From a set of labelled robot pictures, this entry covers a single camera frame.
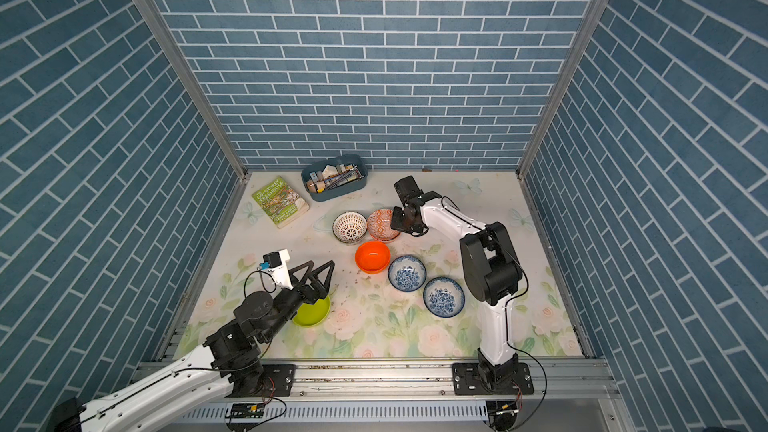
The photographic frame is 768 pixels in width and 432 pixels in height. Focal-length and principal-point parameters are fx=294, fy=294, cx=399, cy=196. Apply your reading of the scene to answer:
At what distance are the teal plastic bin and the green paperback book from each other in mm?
64

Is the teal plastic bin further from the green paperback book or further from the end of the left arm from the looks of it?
the end of the left arm

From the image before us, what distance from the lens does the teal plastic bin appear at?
114cm

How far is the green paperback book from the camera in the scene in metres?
1.06
